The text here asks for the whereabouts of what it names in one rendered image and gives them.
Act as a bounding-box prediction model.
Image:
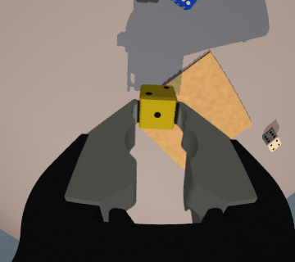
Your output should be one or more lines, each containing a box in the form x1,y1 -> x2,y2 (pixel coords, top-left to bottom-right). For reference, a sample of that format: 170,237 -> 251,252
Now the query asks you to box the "yellow die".
138,84 -> 178,130

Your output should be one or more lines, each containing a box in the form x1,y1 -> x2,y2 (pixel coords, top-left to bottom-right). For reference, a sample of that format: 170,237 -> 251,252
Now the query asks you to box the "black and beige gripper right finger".
175,102 -> 295,262

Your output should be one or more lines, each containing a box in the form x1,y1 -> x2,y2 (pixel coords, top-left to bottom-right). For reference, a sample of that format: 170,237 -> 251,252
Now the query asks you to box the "grey die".
262,129 -> 282,152

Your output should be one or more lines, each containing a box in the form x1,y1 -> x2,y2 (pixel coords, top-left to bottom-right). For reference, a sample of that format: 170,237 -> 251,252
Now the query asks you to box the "tan mat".
142,52 -> 252,169

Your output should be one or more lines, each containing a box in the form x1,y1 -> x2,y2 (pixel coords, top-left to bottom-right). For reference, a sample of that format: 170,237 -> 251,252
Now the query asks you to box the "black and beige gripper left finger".
12,99 -> 140,262

